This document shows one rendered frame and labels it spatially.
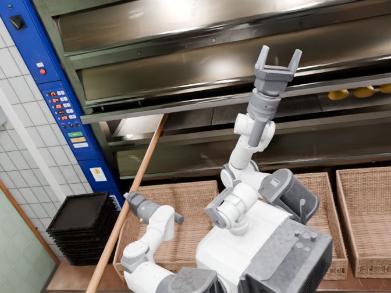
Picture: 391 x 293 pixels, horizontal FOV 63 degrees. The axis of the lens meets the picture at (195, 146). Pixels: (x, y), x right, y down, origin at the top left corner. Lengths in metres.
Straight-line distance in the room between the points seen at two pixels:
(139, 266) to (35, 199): 1.65
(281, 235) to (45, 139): 1.58
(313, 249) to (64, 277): 1.62
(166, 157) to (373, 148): 1.11
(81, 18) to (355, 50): 1.23
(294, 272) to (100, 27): 1.30
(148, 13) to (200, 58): 0.30
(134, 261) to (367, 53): 1.25
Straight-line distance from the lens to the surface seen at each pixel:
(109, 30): 1.60
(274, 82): 0.95
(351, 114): 1.73
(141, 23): 1.54
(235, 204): 0.79
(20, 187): 2.50
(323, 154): 1.81
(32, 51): 1.79
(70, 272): 2.16
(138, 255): 0.99
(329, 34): 1.56
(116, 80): 1.69
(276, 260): 0.81
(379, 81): 1.51
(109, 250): 1.24
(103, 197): 1.97
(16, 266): 2.69
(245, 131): 1.01
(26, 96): 1.98
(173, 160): 1.86
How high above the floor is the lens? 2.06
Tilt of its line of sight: 33 degrees down
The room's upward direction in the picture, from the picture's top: 15 degrees counter-clockwise
